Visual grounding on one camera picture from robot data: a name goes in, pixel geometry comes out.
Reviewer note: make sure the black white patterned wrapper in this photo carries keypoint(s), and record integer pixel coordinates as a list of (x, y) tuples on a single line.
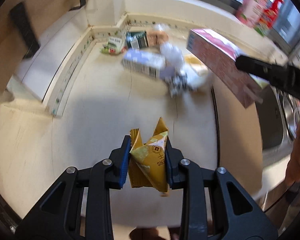
[(177, 82)]

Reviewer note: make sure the red spray bottle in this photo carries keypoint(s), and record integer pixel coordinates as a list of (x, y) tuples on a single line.
[(268, 18)]

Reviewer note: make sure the wooden cabinet door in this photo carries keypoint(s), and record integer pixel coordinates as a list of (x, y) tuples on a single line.
[(45, 17)]

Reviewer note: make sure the red pink cardboard box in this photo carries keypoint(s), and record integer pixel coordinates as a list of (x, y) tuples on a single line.
[(219, 55)]

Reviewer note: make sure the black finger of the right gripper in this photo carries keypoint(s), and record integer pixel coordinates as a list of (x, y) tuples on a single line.
[(285, 78)]

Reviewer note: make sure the clear plastic bag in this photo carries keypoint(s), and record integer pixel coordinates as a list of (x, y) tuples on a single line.
[(169, 49)]

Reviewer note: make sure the green white snack packet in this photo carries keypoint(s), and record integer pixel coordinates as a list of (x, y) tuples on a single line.
[(114, 46)]

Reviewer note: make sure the stainless steel sink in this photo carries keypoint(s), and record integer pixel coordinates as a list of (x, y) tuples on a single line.
[(278, 114)]

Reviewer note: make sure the dark green packet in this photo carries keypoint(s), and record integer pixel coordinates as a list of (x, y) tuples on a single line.
[(136, 40)]

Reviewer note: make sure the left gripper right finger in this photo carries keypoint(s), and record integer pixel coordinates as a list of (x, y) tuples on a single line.
[(215, 205)]

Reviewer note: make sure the yellow white paper box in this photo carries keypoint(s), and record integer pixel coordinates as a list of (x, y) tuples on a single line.
[(199, 77)]

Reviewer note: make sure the pink detergent pouch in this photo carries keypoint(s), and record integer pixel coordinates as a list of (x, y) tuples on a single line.
[(250, 11)]

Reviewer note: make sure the purple white carton box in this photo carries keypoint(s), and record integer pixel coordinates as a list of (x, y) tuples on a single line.
[(143, 62)]

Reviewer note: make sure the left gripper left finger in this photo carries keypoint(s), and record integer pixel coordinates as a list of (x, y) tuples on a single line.
[(77, 204)]

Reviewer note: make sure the yellow cracker wrapper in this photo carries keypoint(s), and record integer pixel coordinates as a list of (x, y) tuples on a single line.
[(147, 160)]

